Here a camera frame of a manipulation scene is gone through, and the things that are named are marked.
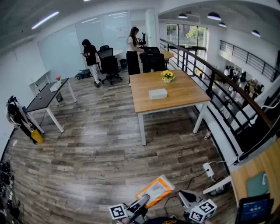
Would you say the crowd of people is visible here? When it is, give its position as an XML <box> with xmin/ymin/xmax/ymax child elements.
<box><xmin>223</xmin><ymin>65</ymin><xmax>265</xmax><ymax>100</ymax></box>

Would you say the white power strip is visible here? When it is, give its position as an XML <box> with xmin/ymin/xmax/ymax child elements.
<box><xmin>202</xmin><ymin>162</ymin><xmax>215</xmax><ymax>178</ymax></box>

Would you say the dark equipment cart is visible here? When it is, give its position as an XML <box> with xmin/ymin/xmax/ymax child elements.
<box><xmin>74</xmin><ymin>69</ymin><xmax>94</xmax><ymax>80</ymax></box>

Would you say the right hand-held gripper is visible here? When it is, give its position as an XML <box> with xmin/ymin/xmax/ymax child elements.
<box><xmin>178</xmin><ymin>189</ymin><xmax>217</xmax><ymax>224</ymax></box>

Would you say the sunflower pot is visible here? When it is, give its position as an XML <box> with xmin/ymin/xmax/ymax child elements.
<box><xmin>161</xmin><ymin>70</ymin><xmax>176</xmax><ymax>84</ymax></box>

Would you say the black mezzanine railing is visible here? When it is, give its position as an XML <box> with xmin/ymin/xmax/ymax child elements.
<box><xmin>219</xmin><ymin>39</ymin><xmax>280</xmax><ymax>83</ymax></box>

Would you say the white tissue box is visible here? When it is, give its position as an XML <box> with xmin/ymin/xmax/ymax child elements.
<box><xmin>148</xmin><ymin>88</ymin><xmax>168</xmax><ymax>101</ymax></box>

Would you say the orange and white packet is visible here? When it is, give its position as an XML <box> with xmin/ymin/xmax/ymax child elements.
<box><xmin>135</xmin><ymin>174</ymin><xmax>175</xmax><ymax>209</ymax></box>

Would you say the yellow bag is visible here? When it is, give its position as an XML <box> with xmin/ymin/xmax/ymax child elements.
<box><xmin>31</xmin><ymin>129</ymin><xmax>44</xmax><ymax>144</ymax></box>

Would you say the black office chair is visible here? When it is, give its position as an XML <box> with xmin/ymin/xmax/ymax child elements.
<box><xmin>97</xmin><ymin>45</ymin><xmax>123</xmax><ymax>86</ymax></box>
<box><xmin>137</xmin><ymin>32</ymin><xmax>147</xmax><ymax>47</ymax></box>
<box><xmin>139</xmin><ymin>52</ymin><xmax>165</xmax><ymax>74</ymax></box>
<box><xmin>143</xmin><ymin>46</ymin><xmax>161</xmax><ymax>54</ymax></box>

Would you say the black equipment stand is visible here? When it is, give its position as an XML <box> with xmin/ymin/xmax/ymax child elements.
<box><xmin>5</xmin><ymin>95</ymin><xmax>38</xmax><ymax>145</ymax></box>

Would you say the square wooden table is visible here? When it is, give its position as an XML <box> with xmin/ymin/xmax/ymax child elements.
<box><xmin>129</xmin><ymin>70</ymin><xmax>212</xmax><ymax>146</ymax></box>

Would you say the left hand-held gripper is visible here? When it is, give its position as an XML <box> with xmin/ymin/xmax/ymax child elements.
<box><xmin>108</xmin><ymin>194</ymin><xmax>151</xmax><ymax>224</ymax></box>

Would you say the light wooden desk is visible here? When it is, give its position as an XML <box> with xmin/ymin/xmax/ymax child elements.
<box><xmin>230</xmin><ymin>137</ymin><xmax>280</xmax><ymax>224</ymax></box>

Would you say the black tablet screen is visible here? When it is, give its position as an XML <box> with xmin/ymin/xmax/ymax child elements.
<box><xmin>234</xmin><ymin>193</ymin><xmax>274</xmax><ymax>224</ymax></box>

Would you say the green desk mat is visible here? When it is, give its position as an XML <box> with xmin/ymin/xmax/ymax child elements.
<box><xmin>246</xmin><ymin>171</ymin><xmax>270</xmax><ymax>198</ymax></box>

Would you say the black desk with white legs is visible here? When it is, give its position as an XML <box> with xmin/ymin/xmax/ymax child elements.
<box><xmin>25</xmin><ymin>77</ymin><xmax>77</xmax><ymax>133</ymax></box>

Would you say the black cable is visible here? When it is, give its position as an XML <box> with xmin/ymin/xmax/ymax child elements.
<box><xmin>163</xmin><ymin>171</ymin><xmax>207</xmax><ymax>216</ymax></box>

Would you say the black balcony railing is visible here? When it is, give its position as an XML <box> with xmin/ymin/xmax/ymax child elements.
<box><xmin>159</xmin><ymin>38</ymin><xmax>280</xmax><ymax>164</ymax></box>

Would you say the round wooden table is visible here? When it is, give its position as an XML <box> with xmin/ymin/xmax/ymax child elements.
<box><xmin>159</xmin><ymin>50</ymin><xmax>175</xmax><ymax>60</ymax></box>

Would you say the pile of black cables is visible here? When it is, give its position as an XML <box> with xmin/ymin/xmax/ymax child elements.
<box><xmin>0</xmin><ymin>161</ymin><xmax>24</xmax><ymax>224</ymax></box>

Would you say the person's navy printed shirt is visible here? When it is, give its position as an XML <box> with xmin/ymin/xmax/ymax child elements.
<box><xmin>143</xmin><ymin>216</ymin><xmax>190</xmax><ymax>224</ymax></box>

